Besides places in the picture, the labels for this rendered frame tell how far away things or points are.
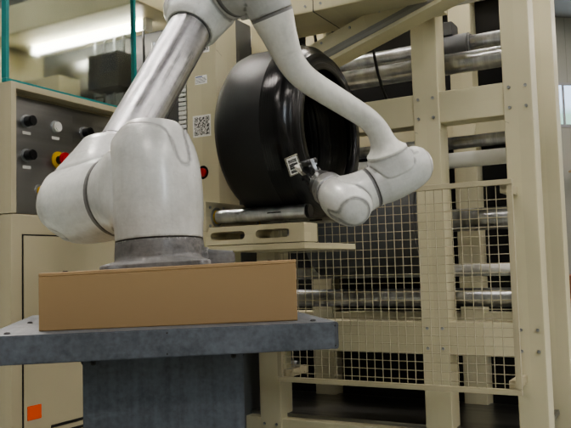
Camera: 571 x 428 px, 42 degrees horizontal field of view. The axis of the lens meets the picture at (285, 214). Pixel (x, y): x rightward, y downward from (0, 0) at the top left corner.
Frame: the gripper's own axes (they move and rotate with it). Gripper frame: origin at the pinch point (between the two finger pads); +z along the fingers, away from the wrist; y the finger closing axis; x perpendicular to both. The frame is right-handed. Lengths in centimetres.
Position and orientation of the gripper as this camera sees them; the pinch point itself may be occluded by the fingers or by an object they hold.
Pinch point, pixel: (302, 168)
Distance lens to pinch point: 209.4
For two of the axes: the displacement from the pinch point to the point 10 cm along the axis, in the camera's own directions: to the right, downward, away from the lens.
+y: 2.7, 8.9, 3.7
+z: -2.8, -3.0, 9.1
